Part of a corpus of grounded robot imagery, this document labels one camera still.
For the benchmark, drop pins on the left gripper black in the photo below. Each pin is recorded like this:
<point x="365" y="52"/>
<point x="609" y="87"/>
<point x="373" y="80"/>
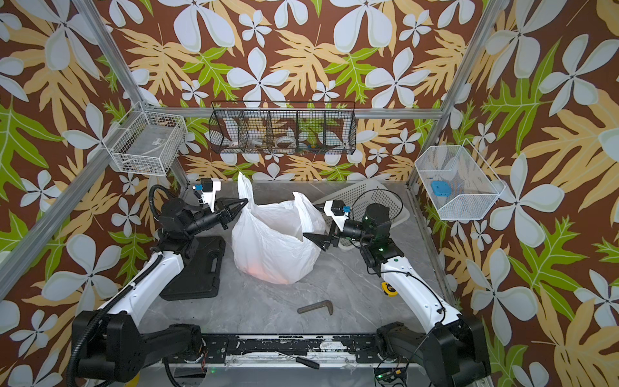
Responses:
<point x="220" y="213"/>

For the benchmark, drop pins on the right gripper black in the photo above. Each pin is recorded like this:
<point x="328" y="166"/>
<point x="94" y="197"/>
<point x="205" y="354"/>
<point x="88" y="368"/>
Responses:
<point x="321" y="243"/>

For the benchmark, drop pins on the white plastic bag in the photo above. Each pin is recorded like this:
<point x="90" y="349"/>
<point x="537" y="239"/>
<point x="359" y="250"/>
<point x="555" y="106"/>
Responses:
<point x="268" y="240"/>

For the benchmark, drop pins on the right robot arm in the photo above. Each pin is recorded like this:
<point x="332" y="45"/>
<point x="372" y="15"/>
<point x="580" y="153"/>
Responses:
<point x="451" y="347"/>

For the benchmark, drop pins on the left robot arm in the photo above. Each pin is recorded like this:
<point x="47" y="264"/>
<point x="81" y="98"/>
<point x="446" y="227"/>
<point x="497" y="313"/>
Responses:
<point x="106" y="344"/>

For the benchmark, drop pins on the white plastic perforated basket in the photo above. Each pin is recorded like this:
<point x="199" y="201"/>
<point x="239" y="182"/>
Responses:
<point x="363" y="197"/>

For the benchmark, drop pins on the black tool case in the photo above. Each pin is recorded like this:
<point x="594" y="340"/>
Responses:
<point x="198" y="268"/>

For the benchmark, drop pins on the brown L-shaped metal piece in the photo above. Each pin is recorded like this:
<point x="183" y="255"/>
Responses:
<point x="316" y="306"/>

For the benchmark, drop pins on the yellow tape measure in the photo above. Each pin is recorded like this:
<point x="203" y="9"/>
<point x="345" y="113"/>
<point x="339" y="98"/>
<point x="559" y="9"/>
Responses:
<point x="388" y="289"/>

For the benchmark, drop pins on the blue object in basket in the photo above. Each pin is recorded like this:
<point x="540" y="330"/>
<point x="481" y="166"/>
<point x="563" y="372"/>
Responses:
<point x="441" y="189"/>

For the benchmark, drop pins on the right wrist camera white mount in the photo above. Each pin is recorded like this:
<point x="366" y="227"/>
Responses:
<point x="338" y="211"/>

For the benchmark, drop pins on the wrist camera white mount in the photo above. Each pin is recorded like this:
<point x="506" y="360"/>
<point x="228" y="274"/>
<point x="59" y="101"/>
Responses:
<point x="206" y="190"/>
<point x="338" y="211"/>

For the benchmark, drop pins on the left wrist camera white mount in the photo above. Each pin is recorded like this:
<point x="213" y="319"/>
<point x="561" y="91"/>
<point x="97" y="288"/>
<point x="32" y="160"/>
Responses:
<point x="206" y="190"/>

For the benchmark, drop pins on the black wire basket centre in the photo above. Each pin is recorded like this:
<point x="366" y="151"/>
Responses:
<point x="284" y="127"/>

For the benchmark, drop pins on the white wire basket left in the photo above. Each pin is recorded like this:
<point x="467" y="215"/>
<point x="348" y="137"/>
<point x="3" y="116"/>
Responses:
<point x="146" y="141"/>

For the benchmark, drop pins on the white wire basket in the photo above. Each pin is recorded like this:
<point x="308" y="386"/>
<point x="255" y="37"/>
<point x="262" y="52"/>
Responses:
<point x="475" y="185"/>
<point x="146" y="141"/>

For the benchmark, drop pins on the black screwdriver on rail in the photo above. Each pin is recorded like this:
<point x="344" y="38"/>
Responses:
<point x="301" y="360"/>

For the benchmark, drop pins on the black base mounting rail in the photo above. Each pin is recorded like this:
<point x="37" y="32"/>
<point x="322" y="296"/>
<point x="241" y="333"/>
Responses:
<point x="328" y="350"/>

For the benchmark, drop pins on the white wire basket right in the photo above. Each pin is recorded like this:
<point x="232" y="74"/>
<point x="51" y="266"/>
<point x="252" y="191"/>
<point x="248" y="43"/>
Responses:
<point x="475" y="185"/>

